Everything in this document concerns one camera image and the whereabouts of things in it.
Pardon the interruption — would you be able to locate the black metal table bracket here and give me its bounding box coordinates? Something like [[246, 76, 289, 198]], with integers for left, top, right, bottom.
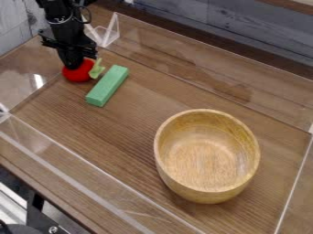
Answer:
[[25, 191, 69, 234]]

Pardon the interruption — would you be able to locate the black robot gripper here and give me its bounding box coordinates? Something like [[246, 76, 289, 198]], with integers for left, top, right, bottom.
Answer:
[[38, 20, 97, 69]]

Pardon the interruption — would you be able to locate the red plush strawberry toy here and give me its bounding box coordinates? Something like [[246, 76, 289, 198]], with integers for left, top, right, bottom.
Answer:
[[62, 58, 105, 82]]

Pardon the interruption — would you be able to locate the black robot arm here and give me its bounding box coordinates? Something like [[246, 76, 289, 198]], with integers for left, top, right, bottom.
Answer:
[[36, 0, 96, 69]]

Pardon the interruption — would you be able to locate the clear acrylic tray enclosure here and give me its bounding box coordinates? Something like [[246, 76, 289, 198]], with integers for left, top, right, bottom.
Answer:
[[0, 7, 313, 234]]

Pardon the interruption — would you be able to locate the light wooden bowl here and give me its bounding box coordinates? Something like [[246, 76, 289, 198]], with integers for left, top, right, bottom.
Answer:
[[153, 109, 260, 204]]

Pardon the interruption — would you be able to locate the green rectangular foam block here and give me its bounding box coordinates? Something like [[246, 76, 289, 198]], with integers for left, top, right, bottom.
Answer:
[[85, 65, 128, 107]]

